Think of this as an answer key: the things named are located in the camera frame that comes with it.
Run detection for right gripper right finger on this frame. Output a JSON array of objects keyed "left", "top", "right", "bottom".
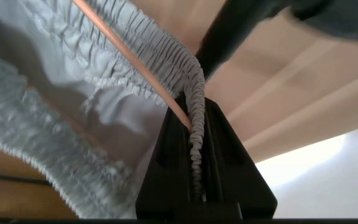
[{"left": 201, "top": 96, "right": 278, "bottom": 220}]

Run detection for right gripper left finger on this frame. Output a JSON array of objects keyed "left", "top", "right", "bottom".
[{"left": 135, "top": 92, "right": 196, "bottom": 220}]

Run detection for pink clothes hanger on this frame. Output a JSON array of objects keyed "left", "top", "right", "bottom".
[{"left": 71, "top": 0, "right": 194, "bottom": 132}]

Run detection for pale grey shorts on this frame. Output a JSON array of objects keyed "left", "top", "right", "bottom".
[{"left": 0, "top": 0, "right": 206, "bottom": 220}]

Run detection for black clothes rack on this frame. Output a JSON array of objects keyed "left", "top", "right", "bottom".
[{"left": 193, "top": 0, "right": 358, "bottom": 79}]

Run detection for beige curtain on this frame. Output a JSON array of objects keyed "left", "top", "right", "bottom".
[{"left": 128, "top": 0, "right": 358, "bottom": 165}]

